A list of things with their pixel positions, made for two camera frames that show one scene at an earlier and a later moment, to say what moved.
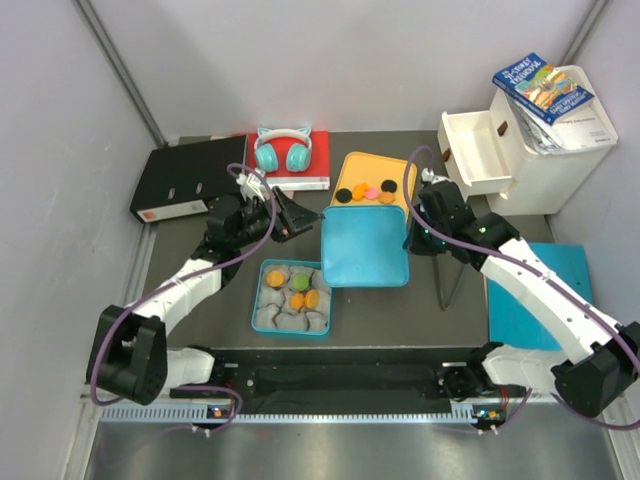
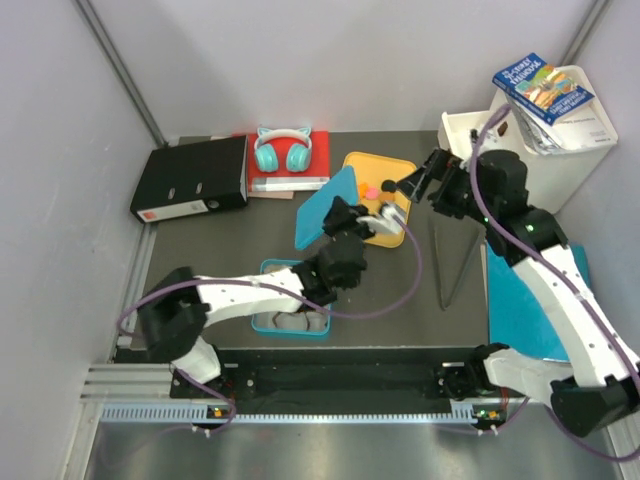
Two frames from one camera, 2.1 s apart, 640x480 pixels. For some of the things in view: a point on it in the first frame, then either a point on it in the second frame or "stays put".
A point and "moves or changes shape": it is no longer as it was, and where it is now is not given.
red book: [316, 177] stays put
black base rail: [337, 374] stays put
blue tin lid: [364, 246] moves or changes shape
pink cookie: [372, 194] stays put
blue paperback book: [542, 88] stays put
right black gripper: [418, 247] -> [443, 167]
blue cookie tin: [272, 310] stays put
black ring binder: [178, 180] stays put
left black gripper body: [258, 225] -> [349, 222]
